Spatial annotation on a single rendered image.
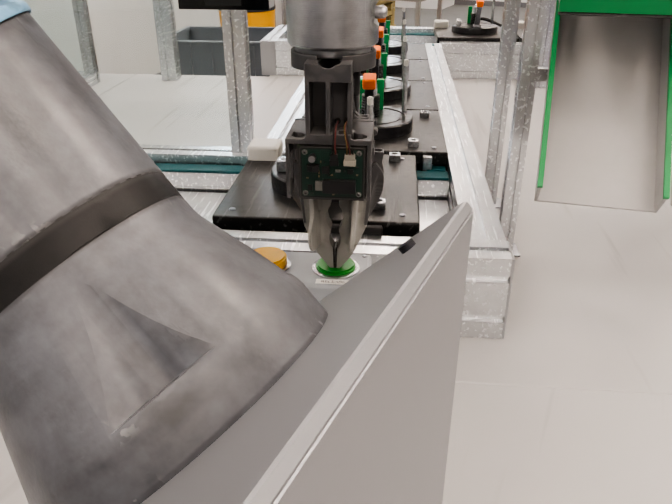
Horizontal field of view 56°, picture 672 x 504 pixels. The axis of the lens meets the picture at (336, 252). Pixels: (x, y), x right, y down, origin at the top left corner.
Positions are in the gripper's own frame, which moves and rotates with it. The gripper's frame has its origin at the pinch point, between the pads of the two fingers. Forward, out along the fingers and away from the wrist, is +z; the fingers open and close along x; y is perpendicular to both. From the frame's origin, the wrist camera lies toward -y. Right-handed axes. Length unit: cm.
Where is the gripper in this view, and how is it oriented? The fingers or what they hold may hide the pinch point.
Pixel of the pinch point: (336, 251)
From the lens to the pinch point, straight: 63.9
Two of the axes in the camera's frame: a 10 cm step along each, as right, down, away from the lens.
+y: -0.9, 4.6, -8.9
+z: 0.0, 8.9, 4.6
